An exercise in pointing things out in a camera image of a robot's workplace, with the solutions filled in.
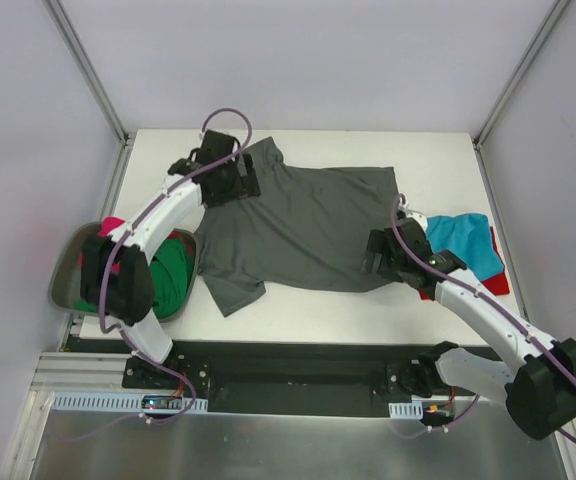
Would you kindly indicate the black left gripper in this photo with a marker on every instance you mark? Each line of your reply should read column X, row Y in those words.
column 247, row 176

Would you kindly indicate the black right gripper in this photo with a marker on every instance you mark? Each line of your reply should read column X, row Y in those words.
column 377, row 251

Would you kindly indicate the grey t-shirt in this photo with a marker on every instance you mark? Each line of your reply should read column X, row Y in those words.
column 307, row 229

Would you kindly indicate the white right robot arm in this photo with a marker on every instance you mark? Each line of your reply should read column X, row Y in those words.
column 533, row 375

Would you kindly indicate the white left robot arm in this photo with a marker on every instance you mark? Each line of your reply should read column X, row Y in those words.
column 176, row 198

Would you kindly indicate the teal folded t-shirt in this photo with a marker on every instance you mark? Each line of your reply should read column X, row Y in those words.
column 468, row 236

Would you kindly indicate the green t-shirt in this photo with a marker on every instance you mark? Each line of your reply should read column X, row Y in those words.
column 135, row 286

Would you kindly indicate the red folded t-shirt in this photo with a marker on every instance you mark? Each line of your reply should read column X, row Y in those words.
column 498, row 285

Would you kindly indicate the magenta t-shirt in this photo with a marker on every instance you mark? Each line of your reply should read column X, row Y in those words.
column 108, row 224

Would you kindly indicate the grey plastic bin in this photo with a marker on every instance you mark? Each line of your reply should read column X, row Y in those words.
column 68, row 280

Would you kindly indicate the left aluminium frame post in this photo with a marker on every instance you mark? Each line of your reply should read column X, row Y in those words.
column 64, row 24

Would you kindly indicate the aluminium frame post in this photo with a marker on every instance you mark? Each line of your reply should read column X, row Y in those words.
column 533, row 50
column 64, row 24

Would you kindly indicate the right white cable duct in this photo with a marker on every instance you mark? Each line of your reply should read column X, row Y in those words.
column 413, row 410

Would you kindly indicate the white cable duct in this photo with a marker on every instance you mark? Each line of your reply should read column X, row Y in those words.
column 413, row 410
column 127, row 403

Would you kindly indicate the left white cable duct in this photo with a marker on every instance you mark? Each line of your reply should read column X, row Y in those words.
column 127, row 403

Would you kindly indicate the right aluminium frame post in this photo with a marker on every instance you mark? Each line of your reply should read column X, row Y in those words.
column 533, row 50

